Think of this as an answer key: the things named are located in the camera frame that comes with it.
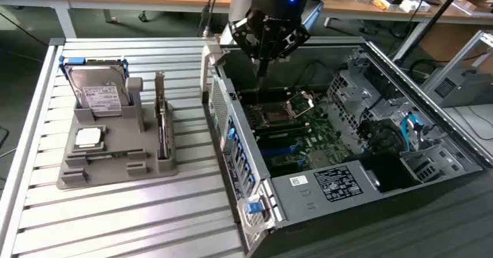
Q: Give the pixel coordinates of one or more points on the Nvidia graphics card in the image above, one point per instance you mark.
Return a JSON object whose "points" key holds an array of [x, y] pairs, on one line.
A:
{"points": [[163, 136]]}

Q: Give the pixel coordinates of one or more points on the black caster wheel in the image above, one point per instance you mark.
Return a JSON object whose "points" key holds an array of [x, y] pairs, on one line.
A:
{"points": [[143, 16]]}

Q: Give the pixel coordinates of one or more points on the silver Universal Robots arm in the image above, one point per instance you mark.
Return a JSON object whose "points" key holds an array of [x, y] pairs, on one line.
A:
{"points": [[241, 7]]}

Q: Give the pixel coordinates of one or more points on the hard disk in blue carrier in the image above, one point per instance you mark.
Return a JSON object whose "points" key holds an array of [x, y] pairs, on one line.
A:
{"points": [[100, 93]]}

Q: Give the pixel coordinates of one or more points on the aluminium profile frame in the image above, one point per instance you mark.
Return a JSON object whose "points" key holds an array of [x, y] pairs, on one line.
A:
{"points": [[480, 41]]}

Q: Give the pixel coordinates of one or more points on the open metal socket cover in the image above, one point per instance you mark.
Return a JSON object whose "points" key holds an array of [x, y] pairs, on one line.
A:
{"points": [[301, 103]]}

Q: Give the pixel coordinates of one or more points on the green RAM stick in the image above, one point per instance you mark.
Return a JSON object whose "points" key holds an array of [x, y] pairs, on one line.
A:
{"points": [[111, 155]]}

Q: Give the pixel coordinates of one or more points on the yellow and white box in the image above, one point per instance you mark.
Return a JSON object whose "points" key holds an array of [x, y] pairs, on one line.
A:
{"points": [[389, 3]]}

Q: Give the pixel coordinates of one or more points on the green motherboard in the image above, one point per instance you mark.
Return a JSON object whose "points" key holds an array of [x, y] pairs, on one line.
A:
{"points": [[320, 136]]}

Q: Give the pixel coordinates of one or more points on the grey power supply unit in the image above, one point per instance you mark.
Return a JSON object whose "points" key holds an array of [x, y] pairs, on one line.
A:
{"points": [[301, 197]]}

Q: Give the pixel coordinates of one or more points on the silver CPU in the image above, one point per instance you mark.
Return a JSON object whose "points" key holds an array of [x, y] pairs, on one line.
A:
{"points": [[90, 138]]}

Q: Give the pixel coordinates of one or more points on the blue expansion slot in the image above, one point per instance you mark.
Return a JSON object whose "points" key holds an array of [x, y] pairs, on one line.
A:
{"points": [[283, 151]]}

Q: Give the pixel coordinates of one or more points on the blue case latch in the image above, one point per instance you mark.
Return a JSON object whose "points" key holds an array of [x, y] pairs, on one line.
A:
{"points": [[253, 207]]}

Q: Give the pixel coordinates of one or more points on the open grey PC case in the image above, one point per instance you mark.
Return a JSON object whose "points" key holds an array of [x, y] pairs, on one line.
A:
{"points": [[218, 105]]}

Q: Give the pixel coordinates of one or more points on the CPU socket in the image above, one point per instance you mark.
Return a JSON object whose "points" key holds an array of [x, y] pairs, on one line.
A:
{"points": [[275, 115]]}

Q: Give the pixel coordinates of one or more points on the grey plastic parts rack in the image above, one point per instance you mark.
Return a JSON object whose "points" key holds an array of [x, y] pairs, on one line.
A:
{"points": [[123, 168]]}

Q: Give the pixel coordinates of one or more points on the small white box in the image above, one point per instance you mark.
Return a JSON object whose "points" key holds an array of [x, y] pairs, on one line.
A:
{"points": [[414, 6]]}

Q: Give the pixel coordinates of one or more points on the grey computer tower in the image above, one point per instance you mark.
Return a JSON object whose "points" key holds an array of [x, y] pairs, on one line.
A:
{"points": [[462, 90]]}

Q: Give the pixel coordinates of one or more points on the black stand pole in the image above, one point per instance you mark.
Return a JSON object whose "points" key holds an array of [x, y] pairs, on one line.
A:
{"points": [[436, 17]]}

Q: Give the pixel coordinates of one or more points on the silver chipset heatsink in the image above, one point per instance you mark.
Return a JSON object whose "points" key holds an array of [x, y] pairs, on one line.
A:
{"points": [[321, 158]]}

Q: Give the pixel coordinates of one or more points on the perforated steel disk bay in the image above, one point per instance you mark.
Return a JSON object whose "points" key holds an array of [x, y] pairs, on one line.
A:
{"points": [[346, 90]]}

